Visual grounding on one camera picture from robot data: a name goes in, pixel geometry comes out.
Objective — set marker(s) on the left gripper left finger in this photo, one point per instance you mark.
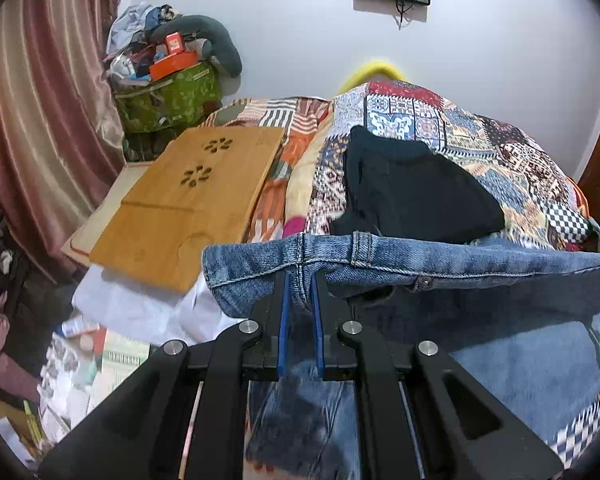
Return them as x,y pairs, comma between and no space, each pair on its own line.
182,413

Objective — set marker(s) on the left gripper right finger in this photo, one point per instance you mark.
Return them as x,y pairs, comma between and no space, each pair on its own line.
420,414

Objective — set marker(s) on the blue denim jeans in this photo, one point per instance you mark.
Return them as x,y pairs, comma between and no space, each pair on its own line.
524,322

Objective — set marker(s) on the white cloth under board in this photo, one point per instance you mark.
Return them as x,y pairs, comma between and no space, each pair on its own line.
150,314

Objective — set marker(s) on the wooden lap desk board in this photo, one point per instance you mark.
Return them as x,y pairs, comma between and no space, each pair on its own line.
199,192

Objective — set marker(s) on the black folded garment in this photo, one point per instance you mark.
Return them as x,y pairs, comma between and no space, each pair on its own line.
397,188

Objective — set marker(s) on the patchwork patterned bedspread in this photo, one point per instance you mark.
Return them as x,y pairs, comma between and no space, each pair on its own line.
530,188

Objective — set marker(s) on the red striped curtain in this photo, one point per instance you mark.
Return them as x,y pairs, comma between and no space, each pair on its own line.
60,132

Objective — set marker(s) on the green patterned storage bag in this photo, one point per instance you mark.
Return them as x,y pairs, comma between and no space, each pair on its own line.
182,100

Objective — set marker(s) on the yellow round object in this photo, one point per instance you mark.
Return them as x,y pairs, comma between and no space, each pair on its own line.
369,71

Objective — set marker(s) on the orange box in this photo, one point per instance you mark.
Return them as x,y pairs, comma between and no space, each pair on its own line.
171,64

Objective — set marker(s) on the dark teal plush toy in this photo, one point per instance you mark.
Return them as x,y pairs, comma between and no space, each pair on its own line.
210,38

